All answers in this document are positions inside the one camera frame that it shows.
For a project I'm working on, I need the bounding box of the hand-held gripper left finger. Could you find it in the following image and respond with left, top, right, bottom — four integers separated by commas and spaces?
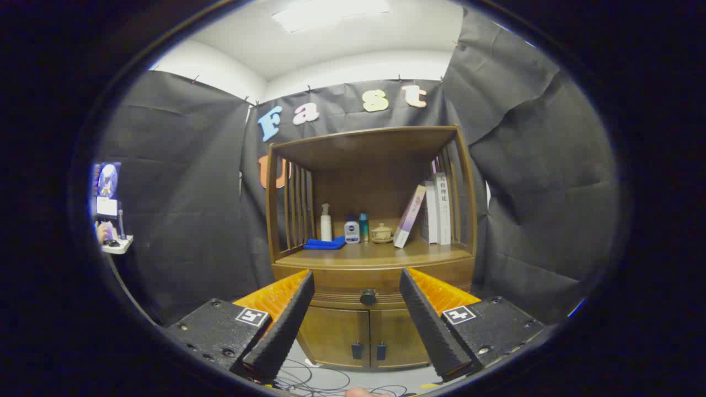
164, 269, 315, 384

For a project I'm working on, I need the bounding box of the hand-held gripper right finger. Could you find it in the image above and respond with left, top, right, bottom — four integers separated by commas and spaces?
399, 267, 545, 383

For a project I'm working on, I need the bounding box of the wooden drawer with dark knob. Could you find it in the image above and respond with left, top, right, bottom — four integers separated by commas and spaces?
275, 268, 474, 310

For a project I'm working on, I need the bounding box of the wooden cabinet door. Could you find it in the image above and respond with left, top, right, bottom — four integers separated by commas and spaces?
370, 309, 432, 369
298, 306, 371, 369

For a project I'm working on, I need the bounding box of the wooden countertop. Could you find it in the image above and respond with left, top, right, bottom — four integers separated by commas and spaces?
274, 238, 475, 270

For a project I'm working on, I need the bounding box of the wooden cabinet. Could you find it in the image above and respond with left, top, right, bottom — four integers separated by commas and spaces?
265, 126, 478, 371

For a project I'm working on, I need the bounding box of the pink purple box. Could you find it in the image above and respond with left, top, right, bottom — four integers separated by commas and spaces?
393, 185, 427, 249

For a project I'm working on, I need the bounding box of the white book with black characters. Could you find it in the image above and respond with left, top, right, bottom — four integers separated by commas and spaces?
434, 172, 452, 246

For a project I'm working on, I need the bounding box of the black backdrop cloth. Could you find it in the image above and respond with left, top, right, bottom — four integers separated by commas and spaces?
94, 8, 621, 326

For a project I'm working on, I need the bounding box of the bundle of black cables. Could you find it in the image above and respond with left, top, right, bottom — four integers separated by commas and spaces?
273, 357, 409, 397

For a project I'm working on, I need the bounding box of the blue wall poster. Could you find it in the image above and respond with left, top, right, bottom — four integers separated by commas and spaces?
93, 162, 122, 199

